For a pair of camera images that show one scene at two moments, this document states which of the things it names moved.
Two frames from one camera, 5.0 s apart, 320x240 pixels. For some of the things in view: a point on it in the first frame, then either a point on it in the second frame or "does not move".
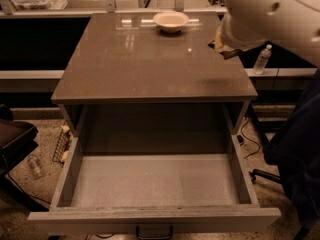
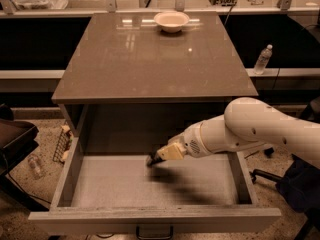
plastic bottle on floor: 35,167 does not move
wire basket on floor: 65,139 does not move
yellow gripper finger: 219,46 → 170,152
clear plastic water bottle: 262,60 does not move
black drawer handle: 139,237 does not move
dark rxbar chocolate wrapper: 230,53 → 155,160
